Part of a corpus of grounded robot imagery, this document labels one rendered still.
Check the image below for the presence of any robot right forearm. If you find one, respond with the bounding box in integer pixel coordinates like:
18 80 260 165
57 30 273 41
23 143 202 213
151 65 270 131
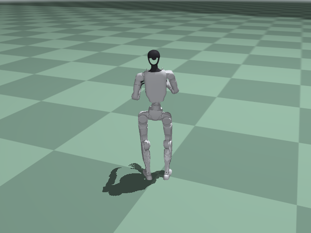
167 80 172 90

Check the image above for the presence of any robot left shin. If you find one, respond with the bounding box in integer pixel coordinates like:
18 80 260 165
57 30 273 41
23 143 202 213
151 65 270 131
141 142 151 175

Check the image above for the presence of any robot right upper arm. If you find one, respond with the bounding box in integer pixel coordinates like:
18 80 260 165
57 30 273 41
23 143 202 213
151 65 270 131
165 70 179 94

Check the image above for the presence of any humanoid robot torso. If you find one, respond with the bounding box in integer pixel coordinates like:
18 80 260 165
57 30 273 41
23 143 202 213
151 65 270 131
144 68 167 121

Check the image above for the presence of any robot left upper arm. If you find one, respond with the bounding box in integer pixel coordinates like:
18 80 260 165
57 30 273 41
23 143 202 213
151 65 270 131
132 72 145 100

